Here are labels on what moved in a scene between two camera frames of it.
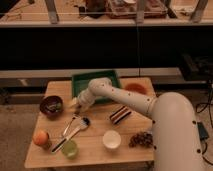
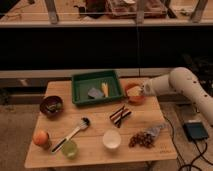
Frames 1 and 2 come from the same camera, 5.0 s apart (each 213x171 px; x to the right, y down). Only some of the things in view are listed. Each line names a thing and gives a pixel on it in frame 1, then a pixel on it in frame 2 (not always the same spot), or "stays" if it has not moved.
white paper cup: x=111 y=139 stays
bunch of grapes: x=143 y=139 stays
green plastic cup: x=70 y=149 stays
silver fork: x=67 y=127 → x=118 y=120
